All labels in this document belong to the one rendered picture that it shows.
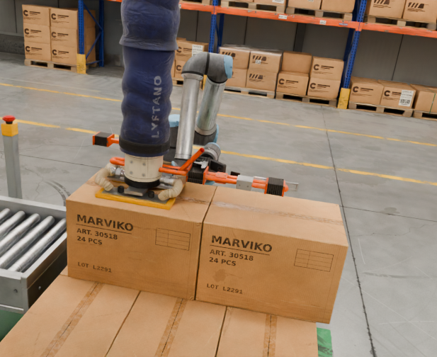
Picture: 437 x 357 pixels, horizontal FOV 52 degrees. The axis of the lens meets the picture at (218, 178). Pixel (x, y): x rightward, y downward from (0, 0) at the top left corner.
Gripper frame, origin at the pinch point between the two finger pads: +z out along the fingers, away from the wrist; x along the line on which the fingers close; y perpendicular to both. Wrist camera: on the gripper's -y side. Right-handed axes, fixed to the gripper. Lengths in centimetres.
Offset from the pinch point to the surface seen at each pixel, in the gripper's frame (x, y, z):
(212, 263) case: -32.2, -11.1, 19.8
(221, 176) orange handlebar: 1.4, -8.4, 1.5
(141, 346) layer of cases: -53, 9, 53
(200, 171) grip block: 1.8, 1.3, 1.2
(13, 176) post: -39, 124, -47
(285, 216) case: -12.9, -39.2, 1.8
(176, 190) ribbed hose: -5.1, 9.3, 9.6
